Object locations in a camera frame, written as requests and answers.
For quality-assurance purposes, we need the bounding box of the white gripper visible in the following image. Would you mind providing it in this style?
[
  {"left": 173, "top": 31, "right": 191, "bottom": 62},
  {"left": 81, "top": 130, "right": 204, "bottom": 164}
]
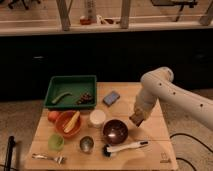
[{"left": 134, "top": 102, "right": 154, "bottom": 120}]

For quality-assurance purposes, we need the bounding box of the wooden black felt eraser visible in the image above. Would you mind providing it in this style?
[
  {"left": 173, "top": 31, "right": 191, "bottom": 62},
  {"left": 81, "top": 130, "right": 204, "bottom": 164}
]
[{"left": 129, "top": 113, "right": 144, "bottom": 127}]

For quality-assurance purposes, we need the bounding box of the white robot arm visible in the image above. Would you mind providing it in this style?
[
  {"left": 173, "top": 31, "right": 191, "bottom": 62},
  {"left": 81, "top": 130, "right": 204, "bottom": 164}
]
[{"left": 129, "top": 67, "right": 213, "bottom": 131}]

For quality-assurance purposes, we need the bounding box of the orange bowl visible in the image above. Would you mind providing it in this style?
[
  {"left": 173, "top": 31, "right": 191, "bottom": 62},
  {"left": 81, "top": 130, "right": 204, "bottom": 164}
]
[{"left": 55, "top": 111, "right": 82, "bottom": 139}]

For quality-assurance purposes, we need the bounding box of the blue sponge block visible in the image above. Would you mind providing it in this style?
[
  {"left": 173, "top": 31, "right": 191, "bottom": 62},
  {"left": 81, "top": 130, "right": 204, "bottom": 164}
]
[{"left": 103, "top": 91, "right": 120, "bottom": 106}]

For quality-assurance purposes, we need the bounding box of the white round cup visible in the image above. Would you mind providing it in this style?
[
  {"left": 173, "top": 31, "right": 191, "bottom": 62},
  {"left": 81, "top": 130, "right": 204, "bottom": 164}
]
[{"left": 89, "top": 110, "right": 106, "bottom": 128}]

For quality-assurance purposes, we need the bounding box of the white black dish brush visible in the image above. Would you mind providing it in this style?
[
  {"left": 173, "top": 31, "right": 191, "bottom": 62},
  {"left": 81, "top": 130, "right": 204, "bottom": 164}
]
[{"left": 102, "top": 141, "right": 149, "bottom": 157}]

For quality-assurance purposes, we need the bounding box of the brown grape bunch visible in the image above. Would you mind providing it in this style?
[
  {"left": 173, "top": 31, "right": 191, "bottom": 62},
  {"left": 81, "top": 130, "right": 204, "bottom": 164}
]
[{"left": 76, "top": 93, "right": 93, "bottom": 105}]

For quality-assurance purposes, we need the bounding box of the small steel cup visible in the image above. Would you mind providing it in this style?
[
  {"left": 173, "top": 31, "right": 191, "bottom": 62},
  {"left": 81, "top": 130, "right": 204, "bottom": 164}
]
[{"left": 79, "top": 136, "right": 94, "bottom": 153}]

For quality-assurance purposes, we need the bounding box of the green plastic tray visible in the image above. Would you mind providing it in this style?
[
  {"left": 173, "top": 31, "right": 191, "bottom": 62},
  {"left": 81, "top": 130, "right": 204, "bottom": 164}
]
[{"left": 44, "top": 75, "right": 97, "bottom": 110}]

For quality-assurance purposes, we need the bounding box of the yellow corn cob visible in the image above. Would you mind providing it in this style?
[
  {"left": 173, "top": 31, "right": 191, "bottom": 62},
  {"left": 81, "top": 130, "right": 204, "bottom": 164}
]
[{"left": 64, "top": 111, "right": 80, "bottom": 133}]

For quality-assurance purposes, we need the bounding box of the green bean pod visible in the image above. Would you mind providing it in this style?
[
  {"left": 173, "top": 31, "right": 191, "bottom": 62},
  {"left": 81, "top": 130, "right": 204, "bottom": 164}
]
[{"left": 51, "top": 92, "right": 72, "bottom": 104}]

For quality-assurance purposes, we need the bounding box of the orange tomato fruit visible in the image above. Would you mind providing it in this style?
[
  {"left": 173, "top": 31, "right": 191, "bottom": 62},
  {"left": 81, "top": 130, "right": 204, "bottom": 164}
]
[{"left": 48, "top": 111, "right": 60, "bottom": 123}]

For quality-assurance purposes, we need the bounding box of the green plastic cup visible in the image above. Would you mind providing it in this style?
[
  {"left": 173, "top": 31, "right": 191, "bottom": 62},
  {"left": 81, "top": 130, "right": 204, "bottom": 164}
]
[{"left": 48, "top": 134, "right": 64, "bottom": 151}]

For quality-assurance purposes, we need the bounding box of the silver fork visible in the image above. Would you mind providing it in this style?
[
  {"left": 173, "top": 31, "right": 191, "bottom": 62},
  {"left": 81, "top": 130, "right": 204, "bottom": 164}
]
[{"left": 32, "top": 154, "right": 66, "bottom": 164}]

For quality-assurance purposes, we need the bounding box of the red object on shelf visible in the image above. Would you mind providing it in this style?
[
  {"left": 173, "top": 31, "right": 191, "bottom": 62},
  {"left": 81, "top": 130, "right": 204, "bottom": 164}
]
[{"left": 79, "top": 16, "right": 92, "bottom": 25}]

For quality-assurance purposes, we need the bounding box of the black pole at left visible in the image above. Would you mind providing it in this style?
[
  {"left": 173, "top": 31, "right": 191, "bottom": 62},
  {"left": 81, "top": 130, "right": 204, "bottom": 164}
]
[{"left": 4, "top": 136, "right": 16, "bottom": 171}]

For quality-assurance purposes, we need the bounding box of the black cable on floor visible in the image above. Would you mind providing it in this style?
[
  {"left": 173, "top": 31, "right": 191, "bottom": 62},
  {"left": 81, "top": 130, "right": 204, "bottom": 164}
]
[{"left": 169, "top": 132, "right": 213, "bottom": 171}]

